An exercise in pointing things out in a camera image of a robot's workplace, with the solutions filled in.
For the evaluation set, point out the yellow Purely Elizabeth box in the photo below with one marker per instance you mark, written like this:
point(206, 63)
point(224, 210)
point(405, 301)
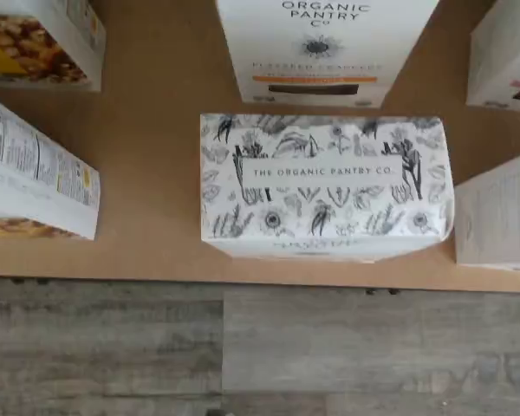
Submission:
point(34, 43)
point(26, 173)

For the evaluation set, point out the white box pink strip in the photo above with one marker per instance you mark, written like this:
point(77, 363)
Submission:
point(498, 216)
point(502, 52)

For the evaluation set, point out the white box yellow strip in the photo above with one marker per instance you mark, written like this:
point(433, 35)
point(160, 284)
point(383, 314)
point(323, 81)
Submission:
point(329, 34)
point(325, 173)

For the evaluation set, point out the wooden shelf board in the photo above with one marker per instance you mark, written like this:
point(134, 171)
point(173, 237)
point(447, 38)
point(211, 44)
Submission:
point(156, 173)

